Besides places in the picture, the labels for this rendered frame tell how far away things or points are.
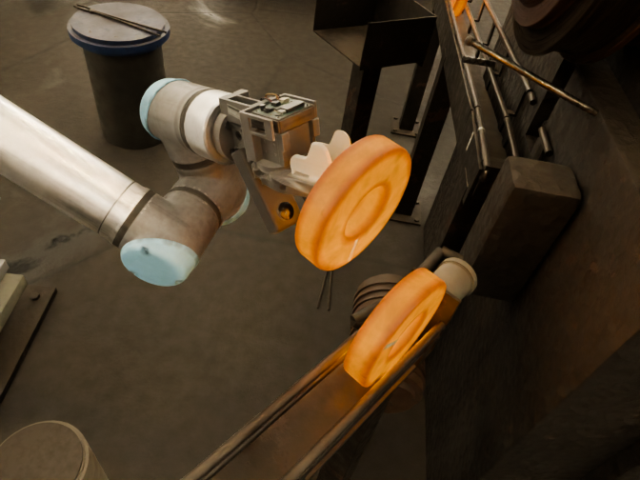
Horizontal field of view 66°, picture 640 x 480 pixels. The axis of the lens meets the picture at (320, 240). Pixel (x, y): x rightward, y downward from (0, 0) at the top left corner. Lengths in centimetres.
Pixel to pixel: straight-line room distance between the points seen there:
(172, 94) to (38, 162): 18
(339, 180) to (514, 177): 33
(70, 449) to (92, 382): 65
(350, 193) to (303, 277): 108
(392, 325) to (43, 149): 47
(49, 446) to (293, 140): 49
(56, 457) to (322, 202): 48
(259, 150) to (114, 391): 92
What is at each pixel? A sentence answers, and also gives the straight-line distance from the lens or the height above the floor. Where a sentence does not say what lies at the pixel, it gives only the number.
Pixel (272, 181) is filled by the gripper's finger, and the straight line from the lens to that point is 55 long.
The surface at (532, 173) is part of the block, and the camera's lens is 75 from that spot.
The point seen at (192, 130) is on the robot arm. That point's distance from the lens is 65.
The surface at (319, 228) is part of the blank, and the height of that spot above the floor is 86.
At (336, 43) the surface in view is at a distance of 144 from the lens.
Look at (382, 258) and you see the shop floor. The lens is 164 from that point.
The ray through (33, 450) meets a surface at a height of 52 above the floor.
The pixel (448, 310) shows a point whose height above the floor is 70.
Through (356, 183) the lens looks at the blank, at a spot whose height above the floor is 90.
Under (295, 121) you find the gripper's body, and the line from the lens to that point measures 55.
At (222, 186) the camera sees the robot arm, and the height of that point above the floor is 71.
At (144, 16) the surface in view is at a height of 43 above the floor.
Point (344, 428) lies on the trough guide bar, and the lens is 55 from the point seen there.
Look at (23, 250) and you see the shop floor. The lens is 172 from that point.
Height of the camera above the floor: 119
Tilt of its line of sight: 46 degrees down
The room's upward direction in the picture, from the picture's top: 10 degrees clockwise
